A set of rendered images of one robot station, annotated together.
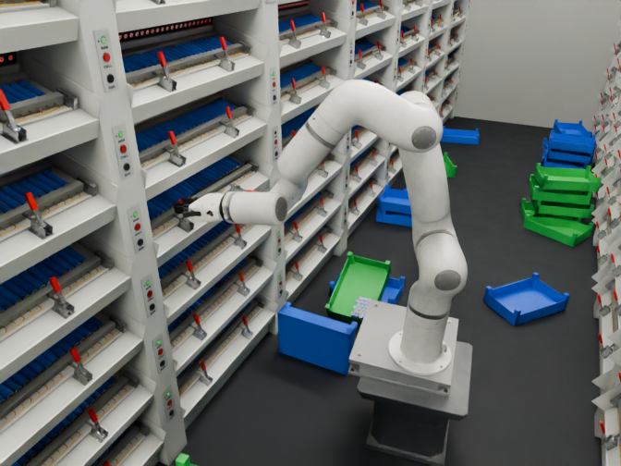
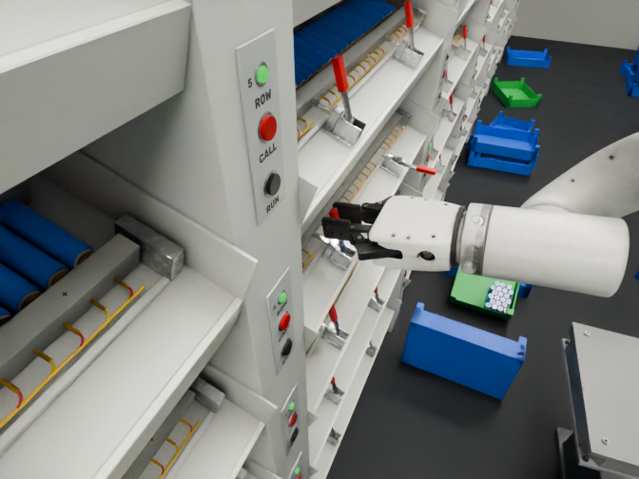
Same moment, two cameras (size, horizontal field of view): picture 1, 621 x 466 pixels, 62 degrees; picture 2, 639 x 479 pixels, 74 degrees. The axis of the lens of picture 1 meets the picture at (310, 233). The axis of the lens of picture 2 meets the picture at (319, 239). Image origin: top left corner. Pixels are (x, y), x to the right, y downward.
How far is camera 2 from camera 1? 0.98 m
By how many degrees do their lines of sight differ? 13
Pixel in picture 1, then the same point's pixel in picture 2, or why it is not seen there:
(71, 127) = (49, 42)
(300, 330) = (442, 345)
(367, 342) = (605, 412)
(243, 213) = (525, 267)
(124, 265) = (252, 405)
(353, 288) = not seen: hidden behind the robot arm
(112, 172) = (236, 214)
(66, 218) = (94, 411)
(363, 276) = not seen: hidden behind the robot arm
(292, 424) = not seen: outside the picture
